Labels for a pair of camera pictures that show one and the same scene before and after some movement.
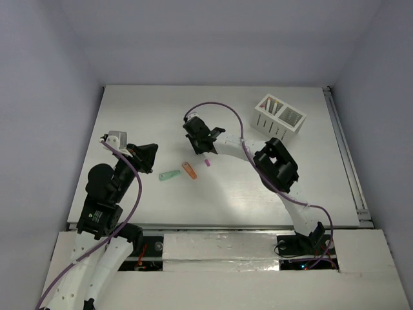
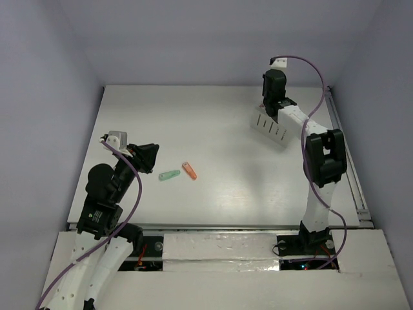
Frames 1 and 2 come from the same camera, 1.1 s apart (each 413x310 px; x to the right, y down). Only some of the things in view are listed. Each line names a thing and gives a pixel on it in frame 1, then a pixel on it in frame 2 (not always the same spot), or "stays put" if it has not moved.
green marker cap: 165,175 stays put
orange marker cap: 189,170 stays put
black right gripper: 198,149 → 265,90
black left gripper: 139,156 stays put
